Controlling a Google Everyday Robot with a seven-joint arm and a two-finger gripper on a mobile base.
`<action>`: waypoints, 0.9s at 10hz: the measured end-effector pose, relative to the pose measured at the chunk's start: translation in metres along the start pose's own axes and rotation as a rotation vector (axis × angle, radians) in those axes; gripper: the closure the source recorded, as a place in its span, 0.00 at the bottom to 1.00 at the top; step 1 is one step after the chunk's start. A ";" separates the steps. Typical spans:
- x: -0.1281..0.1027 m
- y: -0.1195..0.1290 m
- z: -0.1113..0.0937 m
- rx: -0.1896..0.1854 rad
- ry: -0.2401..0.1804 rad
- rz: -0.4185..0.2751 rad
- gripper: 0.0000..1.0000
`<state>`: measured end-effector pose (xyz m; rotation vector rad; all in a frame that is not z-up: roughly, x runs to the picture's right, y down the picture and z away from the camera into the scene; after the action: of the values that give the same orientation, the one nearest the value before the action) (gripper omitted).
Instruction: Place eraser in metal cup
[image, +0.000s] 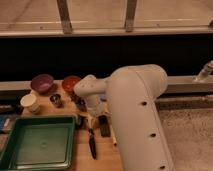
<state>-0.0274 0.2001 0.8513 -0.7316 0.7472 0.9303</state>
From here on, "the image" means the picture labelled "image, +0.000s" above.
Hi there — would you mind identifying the black handled utensil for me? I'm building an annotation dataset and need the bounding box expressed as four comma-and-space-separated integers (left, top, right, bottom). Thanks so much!
88, 128, 97, 159

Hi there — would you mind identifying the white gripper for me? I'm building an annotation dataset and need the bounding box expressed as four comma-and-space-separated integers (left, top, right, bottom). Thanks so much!
84, 95, 106, 118

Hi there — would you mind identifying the dark grape bunch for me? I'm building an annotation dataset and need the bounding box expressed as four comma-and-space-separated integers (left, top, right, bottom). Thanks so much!
70, 92, 87, 112

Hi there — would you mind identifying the black eraser block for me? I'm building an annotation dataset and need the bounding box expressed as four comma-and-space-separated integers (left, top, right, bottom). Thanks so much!
98, 115, 111, 137

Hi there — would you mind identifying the orange bowl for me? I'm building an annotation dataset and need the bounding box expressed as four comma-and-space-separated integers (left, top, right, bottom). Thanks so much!
62, 76, 81, 92

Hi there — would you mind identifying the white paper cup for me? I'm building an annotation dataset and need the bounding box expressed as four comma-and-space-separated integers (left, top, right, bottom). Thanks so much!
20, 94, 40, 113

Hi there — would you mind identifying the purple bowl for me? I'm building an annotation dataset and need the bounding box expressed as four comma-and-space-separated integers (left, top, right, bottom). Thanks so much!
30, 74, 54, 94

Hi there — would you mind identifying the green plastic tray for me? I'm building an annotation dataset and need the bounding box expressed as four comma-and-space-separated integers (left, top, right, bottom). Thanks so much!
0, 116, 75, 171

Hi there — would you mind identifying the small metal cup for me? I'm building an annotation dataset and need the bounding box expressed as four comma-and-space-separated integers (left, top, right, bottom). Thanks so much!
50, 94, 62, 108

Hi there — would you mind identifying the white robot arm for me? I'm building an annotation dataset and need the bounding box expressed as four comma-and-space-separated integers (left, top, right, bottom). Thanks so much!
74, 64, 175, 171

